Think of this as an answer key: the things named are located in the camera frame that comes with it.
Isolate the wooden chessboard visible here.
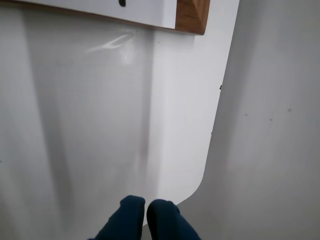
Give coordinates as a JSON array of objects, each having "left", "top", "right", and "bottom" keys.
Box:
[{"left": 0, "top": 0, "right": 211, "bottom": 36}]

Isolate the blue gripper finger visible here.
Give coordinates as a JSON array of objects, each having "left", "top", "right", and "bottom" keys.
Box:
[
  {"left": 146, "top": 199, "right": 201, "bottom": 240},
  {"left": 87, "top": 195, "right": 146, "bottom": 240}
]

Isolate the white paper letter strip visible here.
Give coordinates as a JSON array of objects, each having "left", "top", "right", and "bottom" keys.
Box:
[{"left": 13, "top": 0, "right": 179, "bottom": 29}]

